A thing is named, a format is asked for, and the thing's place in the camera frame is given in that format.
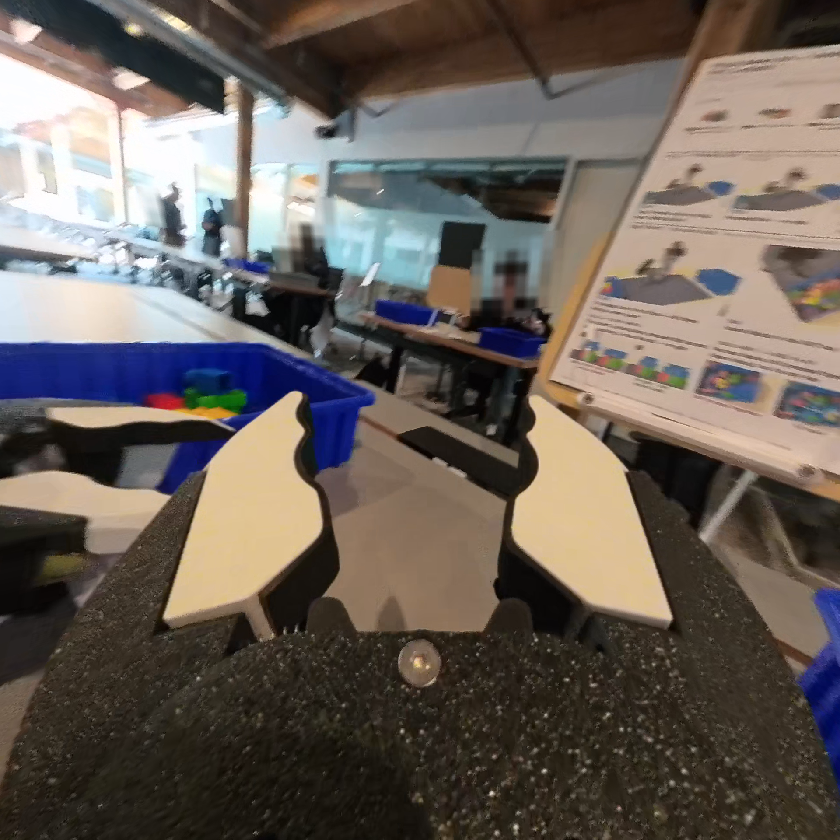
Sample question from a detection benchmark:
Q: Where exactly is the green mega block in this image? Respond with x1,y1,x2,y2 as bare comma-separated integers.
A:
184,388,249,414

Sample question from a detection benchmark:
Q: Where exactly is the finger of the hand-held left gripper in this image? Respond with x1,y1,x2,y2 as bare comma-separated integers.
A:
45,403,238,450
0,471,172,555

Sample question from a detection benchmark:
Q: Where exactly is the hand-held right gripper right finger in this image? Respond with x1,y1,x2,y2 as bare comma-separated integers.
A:
497,394,673,634

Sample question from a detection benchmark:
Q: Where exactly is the instruction board stand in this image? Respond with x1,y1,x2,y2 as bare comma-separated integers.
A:
548,42,840,549

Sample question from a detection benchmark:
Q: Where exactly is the black panel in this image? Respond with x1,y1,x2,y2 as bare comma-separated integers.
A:
440,222,488,266

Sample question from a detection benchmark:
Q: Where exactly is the wooden display board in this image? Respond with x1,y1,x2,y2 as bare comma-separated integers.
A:
428,266,475,311

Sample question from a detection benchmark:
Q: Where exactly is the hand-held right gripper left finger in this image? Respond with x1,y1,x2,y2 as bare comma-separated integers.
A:
163,392,340,641

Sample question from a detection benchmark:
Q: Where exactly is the wooden table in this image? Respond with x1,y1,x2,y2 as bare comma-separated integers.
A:
360,311,547,454

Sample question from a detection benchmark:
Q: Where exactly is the wooden post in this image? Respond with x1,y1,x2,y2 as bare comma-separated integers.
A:
682,0,785,63
234,84,257,263

